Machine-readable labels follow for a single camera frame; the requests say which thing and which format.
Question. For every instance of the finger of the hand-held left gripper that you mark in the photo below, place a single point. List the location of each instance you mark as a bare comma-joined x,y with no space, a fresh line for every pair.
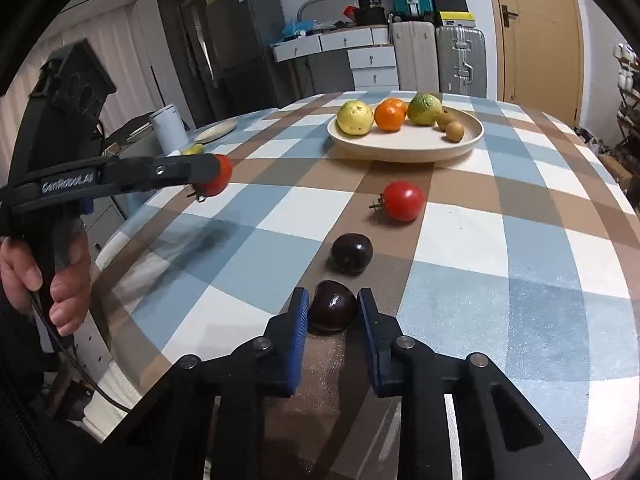
165,172

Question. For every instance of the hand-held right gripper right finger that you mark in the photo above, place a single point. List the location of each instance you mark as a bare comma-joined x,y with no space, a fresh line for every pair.
369,340

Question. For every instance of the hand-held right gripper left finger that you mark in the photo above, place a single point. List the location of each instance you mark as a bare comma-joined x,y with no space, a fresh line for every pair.
299,340

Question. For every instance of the dark purple plum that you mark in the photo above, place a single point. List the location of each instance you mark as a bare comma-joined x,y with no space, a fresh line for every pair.
332,305
352,252

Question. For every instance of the red tomato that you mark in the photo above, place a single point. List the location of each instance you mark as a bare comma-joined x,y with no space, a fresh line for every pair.
223,175
402,201

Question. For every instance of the large cream plate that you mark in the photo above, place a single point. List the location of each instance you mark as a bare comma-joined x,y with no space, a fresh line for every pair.
400,147

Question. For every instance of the yellow guava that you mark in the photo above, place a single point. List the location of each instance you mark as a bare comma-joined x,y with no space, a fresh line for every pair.
355,117

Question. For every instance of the orange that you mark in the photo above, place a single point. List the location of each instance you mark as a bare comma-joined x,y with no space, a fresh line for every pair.
400,104
389,119

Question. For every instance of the small brown round fruit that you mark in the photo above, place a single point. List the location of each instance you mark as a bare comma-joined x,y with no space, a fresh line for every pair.
445,119
455,131

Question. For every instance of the green guava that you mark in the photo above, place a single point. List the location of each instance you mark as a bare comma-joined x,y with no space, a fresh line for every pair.
424,109

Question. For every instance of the person's left hand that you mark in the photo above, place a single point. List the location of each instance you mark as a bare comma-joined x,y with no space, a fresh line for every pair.
70,300

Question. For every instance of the white thermos jug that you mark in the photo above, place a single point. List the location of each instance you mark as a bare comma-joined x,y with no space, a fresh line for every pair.
167,130

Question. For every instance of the small beige plate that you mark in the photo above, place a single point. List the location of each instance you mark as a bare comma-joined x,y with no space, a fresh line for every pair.
214,132

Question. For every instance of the white curtain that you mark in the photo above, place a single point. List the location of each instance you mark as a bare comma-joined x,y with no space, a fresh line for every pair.
135,60

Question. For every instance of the dark wardrobe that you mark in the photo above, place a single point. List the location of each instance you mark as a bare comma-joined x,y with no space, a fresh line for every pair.
182,50

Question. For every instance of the dark grey fridge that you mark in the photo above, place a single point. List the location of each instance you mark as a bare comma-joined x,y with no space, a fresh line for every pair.
245,35

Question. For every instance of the brown blue checked tablecloth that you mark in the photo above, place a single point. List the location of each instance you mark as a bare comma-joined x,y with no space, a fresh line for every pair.
500,235

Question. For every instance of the blue plastic bag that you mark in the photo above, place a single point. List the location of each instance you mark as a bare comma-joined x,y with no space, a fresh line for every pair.
297,29

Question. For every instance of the white perforated panel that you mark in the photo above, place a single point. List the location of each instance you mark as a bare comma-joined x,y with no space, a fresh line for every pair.
92,355

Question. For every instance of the white desk with drawers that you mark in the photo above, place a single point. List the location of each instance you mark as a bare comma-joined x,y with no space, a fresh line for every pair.
345,39

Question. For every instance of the person's dark clothing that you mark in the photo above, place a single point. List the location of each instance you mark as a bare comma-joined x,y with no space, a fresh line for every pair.
20,385

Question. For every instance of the black bag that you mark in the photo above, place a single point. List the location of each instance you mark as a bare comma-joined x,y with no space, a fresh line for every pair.
371,16

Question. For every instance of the beige suitcase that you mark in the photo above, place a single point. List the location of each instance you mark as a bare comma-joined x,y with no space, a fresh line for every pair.
412,55

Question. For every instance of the silver suitcase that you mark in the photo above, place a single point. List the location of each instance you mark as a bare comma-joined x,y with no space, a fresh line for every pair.
460,60

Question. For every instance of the pile of dark shoes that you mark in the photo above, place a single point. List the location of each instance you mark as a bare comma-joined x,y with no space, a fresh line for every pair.
595,142

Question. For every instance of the yellow black shoe box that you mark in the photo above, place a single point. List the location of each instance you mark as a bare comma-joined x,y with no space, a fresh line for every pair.
457,19

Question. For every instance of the wooden shoe rack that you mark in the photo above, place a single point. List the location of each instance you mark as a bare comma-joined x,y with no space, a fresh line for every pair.
631,110

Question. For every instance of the tan wooden door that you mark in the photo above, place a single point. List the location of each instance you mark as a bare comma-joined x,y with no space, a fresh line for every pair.
545,35

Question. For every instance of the assorted sneakers collection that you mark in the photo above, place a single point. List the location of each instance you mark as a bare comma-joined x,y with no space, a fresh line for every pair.
622,55

